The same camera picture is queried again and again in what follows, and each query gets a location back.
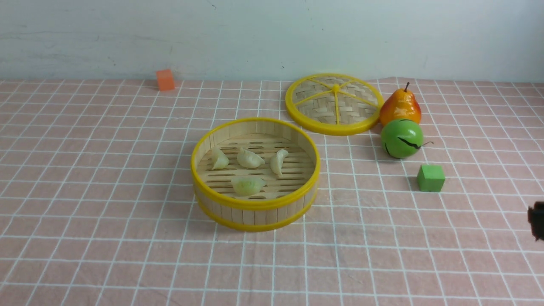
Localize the green foam cube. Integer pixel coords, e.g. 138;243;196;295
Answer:
416;164;445;193

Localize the orange yellow toy pear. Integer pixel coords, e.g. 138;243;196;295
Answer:
379;82;422;126

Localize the white dumpling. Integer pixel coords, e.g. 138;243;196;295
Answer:
237;147;266;169
270;149;288;178
211;147;229;170

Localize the pink checked tablecloth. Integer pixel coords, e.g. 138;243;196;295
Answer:
0;79;544;306

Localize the green toy melon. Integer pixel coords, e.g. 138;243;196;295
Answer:
381;119;433;159

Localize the yellow rimmed bamboo steamer tray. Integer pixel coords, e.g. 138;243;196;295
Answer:
191;118;321;231

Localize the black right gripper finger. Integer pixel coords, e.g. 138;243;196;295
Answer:
528;201;544;241

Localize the orange foam cube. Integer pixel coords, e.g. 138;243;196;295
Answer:
156;68;176;91

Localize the yellow woven steamer lid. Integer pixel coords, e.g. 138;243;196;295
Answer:
284;73;384;136

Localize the pale green dumpling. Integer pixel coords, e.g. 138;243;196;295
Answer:
230;176;266;196

